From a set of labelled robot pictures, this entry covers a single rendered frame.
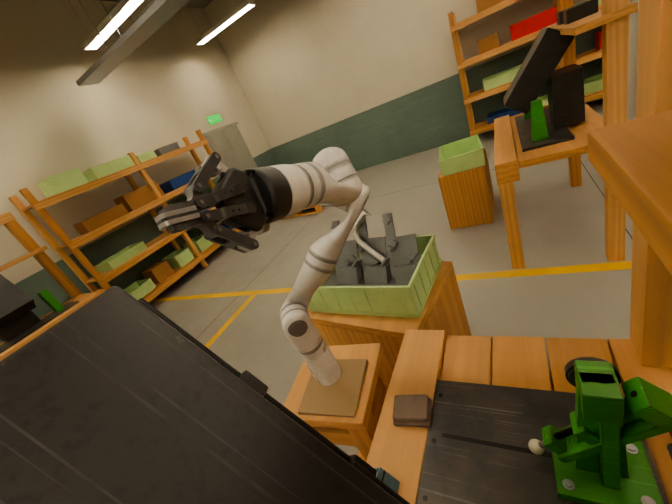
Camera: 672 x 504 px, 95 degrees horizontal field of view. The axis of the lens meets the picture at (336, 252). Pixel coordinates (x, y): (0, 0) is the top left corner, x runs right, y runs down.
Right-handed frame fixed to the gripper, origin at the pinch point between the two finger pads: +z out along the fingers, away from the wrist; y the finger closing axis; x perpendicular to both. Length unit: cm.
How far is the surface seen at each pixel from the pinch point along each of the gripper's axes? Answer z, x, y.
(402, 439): -37, 15, 66
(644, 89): -60, -45, 6
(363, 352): -67, 41, 59
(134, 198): -216, 488, -129
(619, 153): -23.9, -36.1, 10.6
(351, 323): -88, 59, 57
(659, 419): -35, -34, 51
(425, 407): -45, 9, 62
